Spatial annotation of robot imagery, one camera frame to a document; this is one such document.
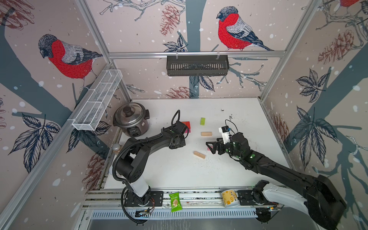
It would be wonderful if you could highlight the yellow snack can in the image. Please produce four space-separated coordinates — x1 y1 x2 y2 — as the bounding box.
221 189 240 208

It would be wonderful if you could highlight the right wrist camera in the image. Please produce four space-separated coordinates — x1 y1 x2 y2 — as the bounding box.
218 126 231 144

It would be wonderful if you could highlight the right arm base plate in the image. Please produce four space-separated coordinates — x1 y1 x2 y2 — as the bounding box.
237 180 278 206

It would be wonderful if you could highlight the red block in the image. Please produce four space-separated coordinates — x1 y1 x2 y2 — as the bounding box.
183 121 191 129

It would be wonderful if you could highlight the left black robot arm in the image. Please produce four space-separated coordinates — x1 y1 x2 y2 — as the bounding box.
112 121 188 205

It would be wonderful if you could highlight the natural wood block upper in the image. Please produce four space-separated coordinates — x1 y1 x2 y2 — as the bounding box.
201 132 212 137

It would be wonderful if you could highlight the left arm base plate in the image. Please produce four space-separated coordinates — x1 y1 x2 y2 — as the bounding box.
123 191 163 207

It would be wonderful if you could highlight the white wire mesh basket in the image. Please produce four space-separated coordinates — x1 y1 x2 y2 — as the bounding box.
72 70 122 131

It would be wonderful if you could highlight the glass spice jar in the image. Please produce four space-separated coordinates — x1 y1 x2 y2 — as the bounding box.
112 143 121 154

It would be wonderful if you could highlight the green block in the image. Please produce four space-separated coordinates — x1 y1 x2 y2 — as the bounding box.
200 117 206 126

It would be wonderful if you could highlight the slanted wood block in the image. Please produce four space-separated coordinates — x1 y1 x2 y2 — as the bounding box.
193 151 206 159

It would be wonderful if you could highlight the black hanging wall basket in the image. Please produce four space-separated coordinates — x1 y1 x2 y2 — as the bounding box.
166 55 230 77

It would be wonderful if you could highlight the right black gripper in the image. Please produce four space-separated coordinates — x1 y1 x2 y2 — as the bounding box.
206 136 243 160

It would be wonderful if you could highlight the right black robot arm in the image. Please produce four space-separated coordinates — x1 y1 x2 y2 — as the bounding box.
206 132 347 230

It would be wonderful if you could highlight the green snack packet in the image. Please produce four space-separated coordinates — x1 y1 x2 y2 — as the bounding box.
169 192 183 212

